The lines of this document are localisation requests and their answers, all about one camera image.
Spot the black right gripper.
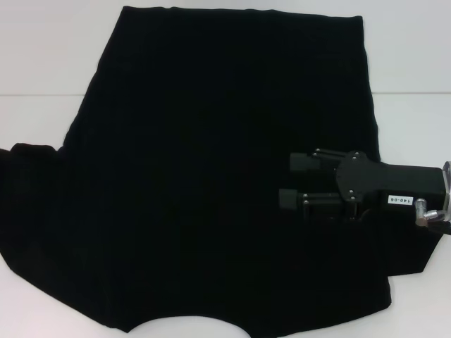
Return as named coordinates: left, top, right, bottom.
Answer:
left=289, top=148, right=445, bottom=221

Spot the black t-shirt with FREE print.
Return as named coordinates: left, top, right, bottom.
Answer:
left=0, top=5, right=445, bottom=338

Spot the right arm gripper cable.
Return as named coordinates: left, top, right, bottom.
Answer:
left=414, top=199, right=451, bottom=236

